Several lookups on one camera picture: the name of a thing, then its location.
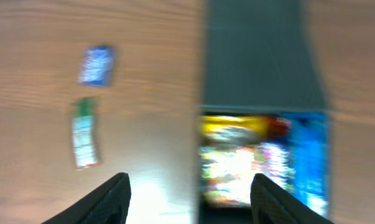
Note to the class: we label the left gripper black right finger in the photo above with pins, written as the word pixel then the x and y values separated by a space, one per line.
pixel 270 204

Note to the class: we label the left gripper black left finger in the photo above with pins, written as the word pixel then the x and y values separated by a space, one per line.
pixel 107 204

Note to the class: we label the Haribo gummy bag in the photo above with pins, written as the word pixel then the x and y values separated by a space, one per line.
pixel 228 170

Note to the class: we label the red Hacks candy bag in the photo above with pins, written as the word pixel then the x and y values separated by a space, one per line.
pixel 278 127

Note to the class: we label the yellow Hacks candy bag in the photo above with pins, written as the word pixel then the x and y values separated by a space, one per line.
pixel 225 127

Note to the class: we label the blue Oreo cookie pack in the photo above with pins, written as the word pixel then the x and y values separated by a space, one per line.
pixel 308 141

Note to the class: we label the green chocolate bar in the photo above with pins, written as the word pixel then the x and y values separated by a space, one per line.
pixel 83 133

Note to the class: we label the blue Eclipse mint pack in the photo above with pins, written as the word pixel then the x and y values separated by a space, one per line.
pixel 97 66

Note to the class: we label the black gift box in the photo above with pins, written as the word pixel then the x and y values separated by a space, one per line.
pixel 257 62

